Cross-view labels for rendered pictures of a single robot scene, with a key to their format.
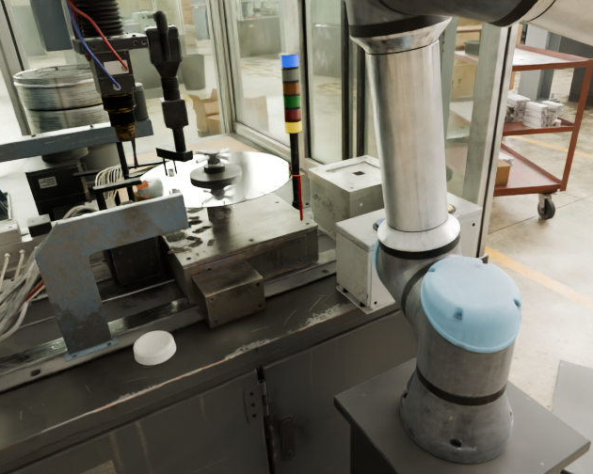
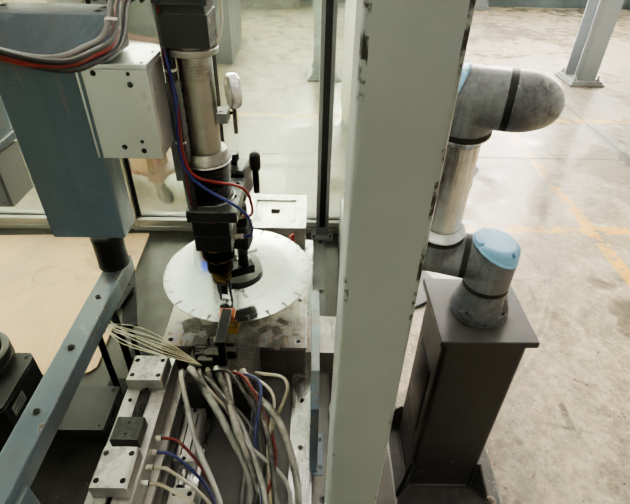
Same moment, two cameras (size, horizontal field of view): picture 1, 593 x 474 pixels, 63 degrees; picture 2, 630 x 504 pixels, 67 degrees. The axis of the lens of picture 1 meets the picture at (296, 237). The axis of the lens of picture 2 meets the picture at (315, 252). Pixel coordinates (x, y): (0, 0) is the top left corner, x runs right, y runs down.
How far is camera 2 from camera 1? 1.01 m
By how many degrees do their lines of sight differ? 53
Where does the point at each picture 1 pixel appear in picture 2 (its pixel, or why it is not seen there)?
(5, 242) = (137, 471)
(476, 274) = (492, 235)
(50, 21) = (122, 202)
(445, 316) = (509, 259)
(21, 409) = not seen: outside the picture
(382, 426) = (472, 334)
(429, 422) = (495, 313)
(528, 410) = not seen: hidden behind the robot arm
